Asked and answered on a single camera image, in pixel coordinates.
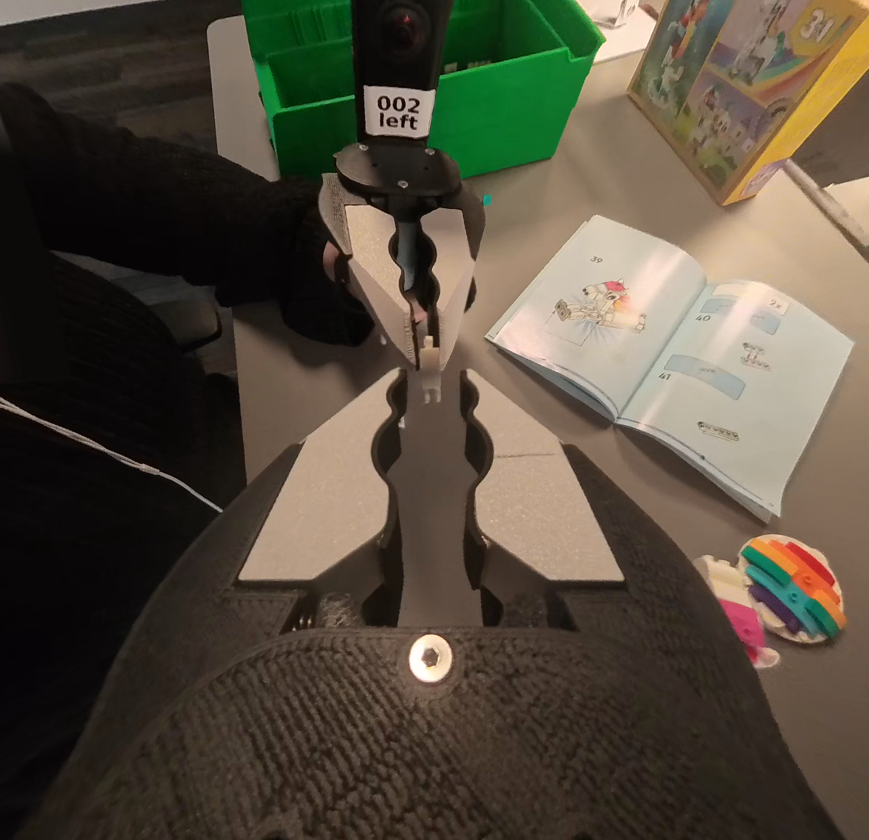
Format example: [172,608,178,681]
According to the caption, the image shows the round rainbow lego plate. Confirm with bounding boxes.
[739,533,848,645]

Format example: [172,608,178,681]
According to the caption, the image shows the black chair armrest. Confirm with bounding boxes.
[129,270,225,353]

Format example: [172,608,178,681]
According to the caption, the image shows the person's left hand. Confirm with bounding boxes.
[285,239,377,345]

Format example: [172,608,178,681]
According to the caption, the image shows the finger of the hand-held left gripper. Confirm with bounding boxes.
[345,204,420,374]
[420,210,476,372]

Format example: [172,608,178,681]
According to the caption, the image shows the thin white cord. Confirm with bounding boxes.
[0,397,224,514]

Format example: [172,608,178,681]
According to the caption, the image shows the open blue instruction booklet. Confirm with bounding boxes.
[485,214,855,522]

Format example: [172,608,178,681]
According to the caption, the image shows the green plastic bin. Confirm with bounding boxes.
[239,0,606,181]

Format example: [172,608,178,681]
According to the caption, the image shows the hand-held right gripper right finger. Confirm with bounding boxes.
[460,367,627,595]

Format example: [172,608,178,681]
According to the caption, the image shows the person's left forearm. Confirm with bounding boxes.
[0,83,327,308]

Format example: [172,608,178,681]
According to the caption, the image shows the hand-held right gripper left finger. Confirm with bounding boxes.
[236,367,410,586]

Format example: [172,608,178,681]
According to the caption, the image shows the colourful lego set box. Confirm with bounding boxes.
[626,0,869,206]

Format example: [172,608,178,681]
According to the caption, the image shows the white lego leg piece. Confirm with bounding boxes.
[415,334,445,406]

